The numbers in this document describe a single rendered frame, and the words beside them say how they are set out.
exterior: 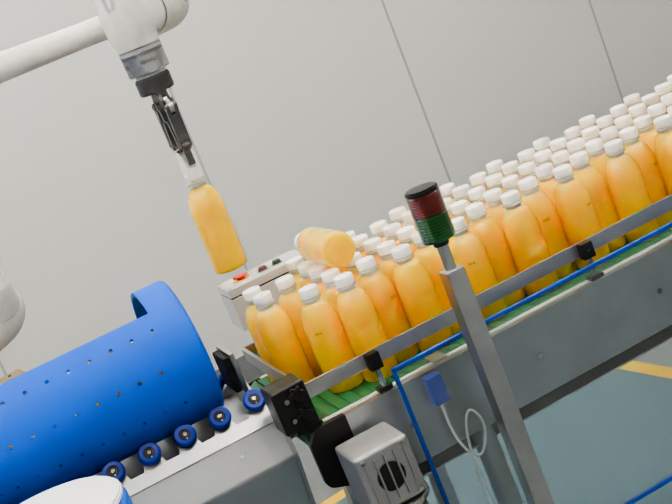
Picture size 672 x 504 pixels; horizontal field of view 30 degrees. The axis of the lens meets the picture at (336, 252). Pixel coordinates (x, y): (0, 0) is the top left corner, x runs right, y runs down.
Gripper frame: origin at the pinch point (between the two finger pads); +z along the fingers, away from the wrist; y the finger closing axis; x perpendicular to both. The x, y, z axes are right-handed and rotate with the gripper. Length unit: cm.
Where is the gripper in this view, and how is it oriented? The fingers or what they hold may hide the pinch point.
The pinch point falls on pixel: (189, 165)
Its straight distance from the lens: 264.0
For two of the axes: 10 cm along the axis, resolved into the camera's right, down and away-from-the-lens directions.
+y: 3.5, 1.0, -9.3
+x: 8.7, -4.2, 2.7
